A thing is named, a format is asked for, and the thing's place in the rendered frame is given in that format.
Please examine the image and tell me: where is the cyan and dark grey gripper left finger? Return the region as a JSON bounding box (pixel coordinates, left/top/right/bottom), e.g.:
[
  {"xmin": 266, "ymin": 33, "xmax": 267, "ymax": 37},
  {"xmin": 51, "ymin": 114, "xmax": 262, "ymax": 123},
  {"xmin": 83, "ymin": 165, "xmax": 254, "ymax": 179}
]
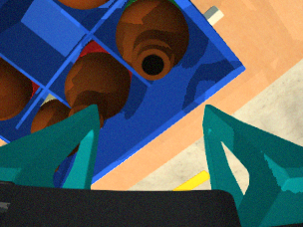
[{"xmin": 0, "ymin": 105, "xmax": 100, "ymax": 189}]

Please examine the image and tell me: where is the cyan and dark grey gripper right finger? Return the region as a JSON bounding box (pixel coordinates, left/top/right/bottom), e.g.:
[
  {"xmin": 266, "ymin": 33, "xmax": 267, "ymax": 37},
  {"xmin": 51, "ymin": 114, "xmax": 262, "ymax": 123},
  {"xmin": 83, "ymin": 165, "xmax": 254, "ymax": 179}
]
[{"xmin": 202, "ymin": 105, "xmax": 303, "ymax": 227}]

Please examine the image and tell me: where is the blue bottle crate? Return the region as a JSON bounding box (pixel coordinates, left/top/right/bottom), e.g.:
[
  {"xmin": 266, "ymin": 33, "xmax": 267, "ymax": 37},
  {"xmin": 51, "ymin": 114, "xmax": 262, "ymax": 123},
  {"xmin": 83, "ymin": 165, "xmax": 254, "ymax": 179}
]
[{"xmin": 0, "ymin": 0, "xmax": 246, "ymax": 184}]

